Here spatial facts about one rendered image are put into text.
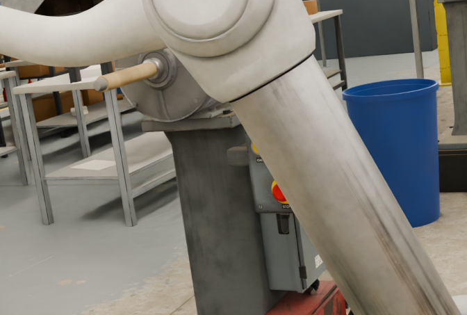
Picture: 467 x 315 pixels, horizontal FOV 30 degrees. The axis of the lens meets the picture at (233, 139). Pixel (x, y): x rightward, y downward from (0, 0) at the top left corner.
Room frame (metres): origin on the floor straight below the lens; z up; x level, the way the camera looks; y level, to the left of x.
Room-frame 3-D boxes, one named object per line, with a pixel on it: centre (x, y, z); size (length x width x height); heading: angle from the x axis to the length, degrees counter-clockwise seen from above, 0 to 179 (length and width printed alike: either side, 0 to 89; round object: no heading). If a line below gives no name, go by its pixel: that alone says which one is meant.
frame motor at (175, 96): (2.06, 0.04, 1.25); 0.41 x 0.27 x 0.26; 152
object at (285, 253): (2.05, -0.11, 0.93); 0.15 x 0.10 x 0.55; 152
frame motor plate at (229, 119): (2.12, 0.02, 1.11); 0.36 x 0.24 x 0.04; 152
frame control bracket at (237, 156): (1.90, -0.07, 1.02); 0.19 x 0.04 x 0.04; 62
